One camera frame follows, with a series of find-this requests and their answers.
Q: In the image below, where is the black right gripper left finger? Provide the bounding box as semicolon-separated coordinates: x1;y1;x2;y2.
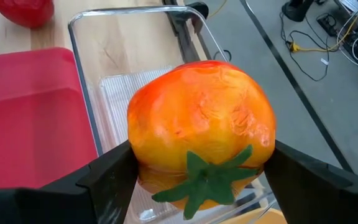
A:
0;139;139;224

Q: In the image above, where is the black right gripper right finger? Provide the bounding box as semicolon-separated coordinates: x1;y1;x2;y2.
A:
264;139;358;224

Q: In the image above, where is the orange red tomato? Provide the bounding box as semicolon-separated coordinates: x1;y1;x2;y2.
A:
126;60;277;221

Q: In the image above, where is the red plastic bin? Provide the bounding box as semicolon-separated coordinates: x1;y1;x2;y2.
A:
0;47;99;190

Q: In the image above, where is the black floor tape strip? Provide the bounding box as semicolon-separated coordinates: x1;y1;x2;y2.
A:
239;0;354;174

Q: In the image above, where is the clear plastic bin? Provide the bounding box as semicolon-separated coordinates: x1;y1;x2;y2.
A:
68;5;279;224

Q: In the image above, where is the black power strip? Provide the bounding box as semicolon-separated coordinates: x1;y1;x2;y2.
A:
316;12;338;37

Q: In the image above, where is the black stand base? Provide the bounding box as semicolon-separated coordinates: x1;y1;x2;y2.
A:
281;0;315;22

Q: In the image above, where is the black floor cable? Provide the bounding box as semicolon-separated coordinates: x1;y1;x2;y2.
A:
278;12;331;82

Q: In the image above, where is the white cable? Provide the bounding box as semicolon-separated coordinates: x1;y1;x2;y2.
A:
336;6;358;68

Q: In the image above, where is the yellow plug with cable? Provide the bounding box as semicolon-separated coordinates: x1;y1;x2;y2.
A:
289;12;358;54

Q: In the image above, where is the black cable loop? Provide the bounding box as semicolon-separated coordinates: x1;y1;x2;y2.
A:
213;49;232;62

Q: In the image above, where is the black table frame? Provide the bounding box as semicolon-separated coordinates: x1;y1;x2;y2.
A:
162;0;214;63

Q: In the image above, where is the long yellow cable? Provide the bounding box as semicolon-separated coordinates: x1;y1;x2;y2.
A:
208;0;228;18

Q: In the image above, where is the black frame clamp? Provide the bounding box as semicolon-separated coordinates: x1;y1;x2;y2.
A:
185;1;210;19

